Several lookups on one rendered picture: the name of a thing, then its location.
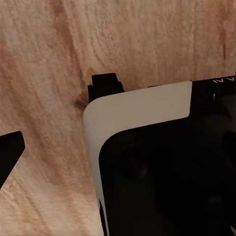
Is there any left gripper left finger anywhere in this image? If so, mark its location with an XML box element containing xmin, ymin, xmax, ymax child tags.
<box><xmin>0</xmin><ymin>131</ymin><xmax>25</xmax><ymax>189</ymax></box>

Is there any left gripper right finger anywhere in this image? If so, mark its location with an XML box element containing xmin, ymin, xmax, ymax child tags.
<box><xmin>221</xmin><ymin>131</ymin><xmax>236</xmax><ymax>169</ymax></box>

